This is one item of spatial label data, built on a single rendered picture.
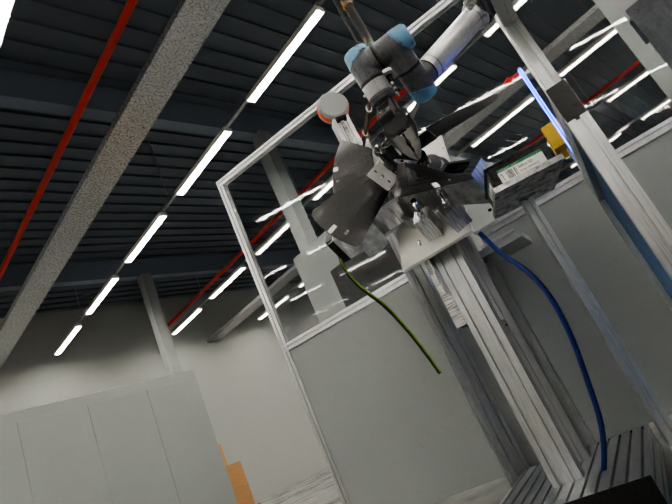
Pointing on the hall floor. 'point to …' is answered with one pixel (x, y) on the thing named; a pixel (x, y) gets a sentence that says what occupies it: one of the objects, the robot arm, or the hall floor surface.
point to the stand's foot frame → (527, 482)
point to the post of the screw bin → (600, 321)
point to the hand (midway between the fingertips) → (416, 155)
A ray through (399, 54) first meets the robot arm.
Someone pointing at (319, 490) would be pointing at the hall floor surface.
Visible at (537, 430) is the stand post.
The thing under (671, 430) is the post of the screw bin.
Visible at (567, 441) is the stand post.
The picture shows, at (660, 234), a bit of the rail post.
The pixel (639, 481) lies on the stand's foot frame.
